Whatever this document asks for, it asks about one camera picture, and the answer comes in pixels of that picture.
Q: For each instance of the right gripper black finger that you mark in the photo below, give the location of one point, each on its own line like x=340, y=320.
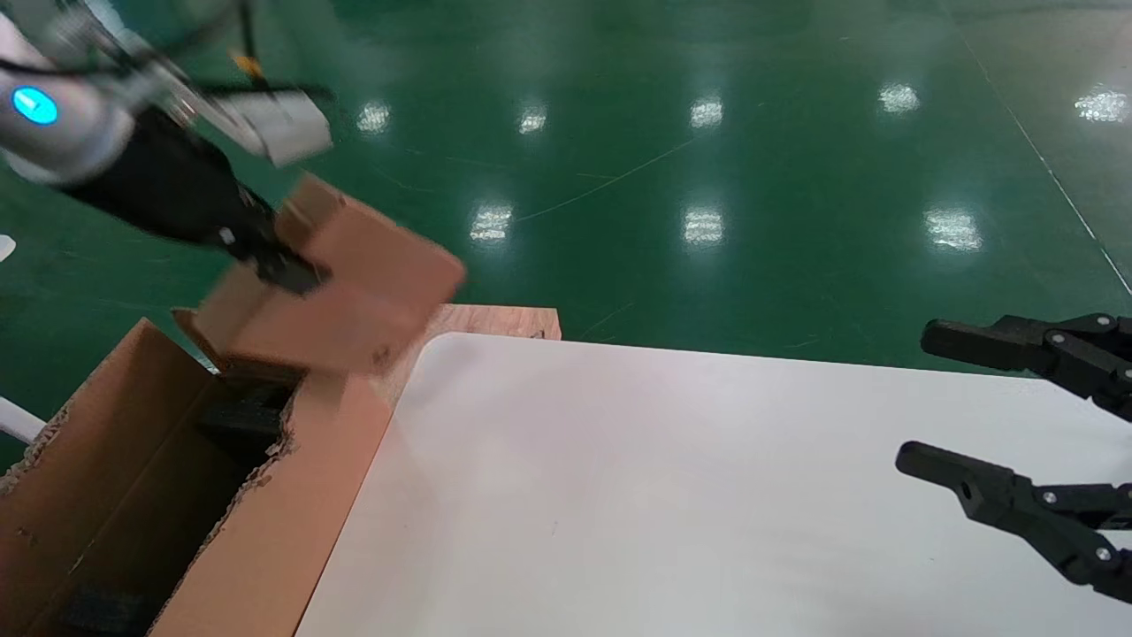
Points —
x=1017, y=509
x=999, y=343

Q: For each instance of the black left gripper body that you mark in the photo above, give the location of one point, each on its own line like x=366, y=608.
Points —
x=168, y=186

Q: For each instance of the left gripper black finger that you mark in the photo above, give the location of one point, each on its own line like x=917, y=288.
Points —
x=287, y=267

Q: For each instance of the small cardboard box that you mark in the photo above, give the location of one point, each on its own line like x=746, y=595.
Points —
x=354, y=292

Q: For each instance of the large open cardboard box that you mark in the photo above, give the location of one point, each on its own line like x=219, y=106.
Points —
x=292, y=513

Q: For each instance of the black foam block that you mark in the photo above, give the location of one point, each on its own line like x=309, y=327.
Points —
x=243, y=420

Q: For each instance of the small white object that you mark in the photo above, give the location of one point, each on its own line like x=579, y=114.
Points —
x=5, y=249

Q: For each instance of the plywood board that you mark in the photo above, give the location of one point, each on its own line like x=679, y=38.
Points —
x=495, y=320

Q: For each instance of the dark foam pad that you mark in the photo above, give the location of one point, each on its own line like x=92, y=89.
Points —
x=106, y=612

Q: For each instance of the silver camera mount bracket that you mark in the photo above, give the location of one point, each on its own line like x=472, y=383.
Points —
x=168, y=88

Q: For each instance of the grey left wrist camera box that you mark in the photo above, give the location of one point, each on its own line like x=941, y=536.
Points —
x=283, y=128

